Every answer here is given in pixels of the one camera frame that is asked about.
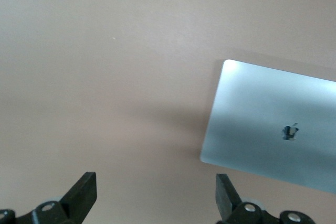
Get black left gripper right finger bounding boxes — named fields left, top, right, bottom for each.
left=215, top=173, right=316, bottom=224

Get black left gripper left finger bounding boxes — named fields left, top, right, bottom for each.
left=0, top=172, right=98, bottom=224

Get silver grey laptop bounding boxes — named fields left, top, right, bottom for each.
left=199, top=59, right=336, bottom=192

